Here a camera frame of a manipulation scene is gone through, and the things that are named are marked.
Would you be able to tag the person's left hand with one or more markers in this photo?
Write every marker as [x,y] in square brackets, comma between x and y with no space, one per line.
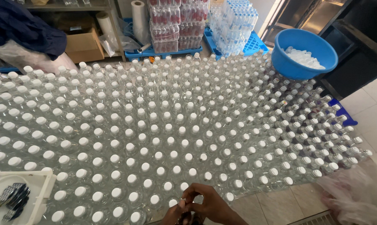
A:
[173,217]

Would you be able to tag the person's right hand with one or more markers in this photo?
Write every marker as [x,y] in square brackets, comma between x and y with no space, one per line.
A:
[215,204]

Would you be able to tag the person's left fingers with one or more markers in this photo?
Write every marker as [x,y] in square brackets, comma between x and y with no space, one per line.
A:
[179,207]

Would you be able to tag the field of clear capped bottles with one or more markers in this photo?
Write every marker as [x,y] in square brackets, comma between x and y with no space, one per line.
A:
[151,125]

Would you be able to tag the white plastic tray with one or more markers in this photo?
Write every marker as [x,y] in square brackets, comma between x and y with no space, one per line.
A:
[40,190]

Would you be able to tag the blue plastic pallet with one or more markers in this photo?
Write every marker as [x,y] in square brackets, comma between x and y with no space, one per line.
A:
[252,43]
[163,52]
[341,112]

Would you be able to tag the pink translucent plastic bag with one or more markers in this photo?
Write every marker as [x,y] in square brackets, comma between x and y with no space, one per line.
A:
[357,190]

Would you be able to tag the stack of red-label bottle packs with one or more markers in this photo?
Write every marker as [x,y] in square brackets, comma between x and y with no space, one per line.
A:
[177,25]

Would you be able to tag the brown cardboard box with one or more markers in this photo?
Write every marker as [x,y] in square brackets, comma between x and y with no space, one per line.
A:
[83,47]

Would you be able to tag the stack of blue-cap bottle packs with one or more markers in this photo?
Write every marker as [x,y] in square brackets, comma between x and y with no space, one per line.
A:
[234,26]

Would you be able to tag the blue plastic basin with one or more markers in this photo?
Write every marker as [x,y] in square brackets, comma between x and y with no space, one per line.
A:
[293,56]

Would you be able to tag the tall clear film roll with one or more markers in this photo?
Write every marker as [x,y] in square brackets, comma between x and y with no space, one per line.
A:
[140,20]

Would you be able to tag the pile of white bottle caps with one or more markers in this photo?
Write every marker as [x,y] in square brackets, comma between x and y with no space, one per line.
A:
[304,58]

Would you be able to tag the short clear film roll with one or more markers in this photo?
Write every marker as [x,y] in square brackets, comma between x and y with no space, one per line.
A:
[105,25]

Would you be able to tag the clear crumpled plastic sheet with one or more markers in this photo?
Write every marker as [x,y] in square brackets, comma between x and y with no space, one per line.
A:
[29,59]

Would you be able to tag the metal shelf rack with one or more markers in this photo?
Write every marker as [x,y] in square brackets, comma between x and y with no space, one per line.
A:
[91,12]

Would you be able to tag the black metal counter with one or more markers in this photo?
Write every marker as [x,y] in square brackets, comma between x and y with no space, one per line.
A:
[348,40]

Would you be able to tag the dark blue cloth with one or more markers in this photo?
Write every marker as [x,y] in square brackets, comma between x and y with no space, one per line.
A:
[22,26]

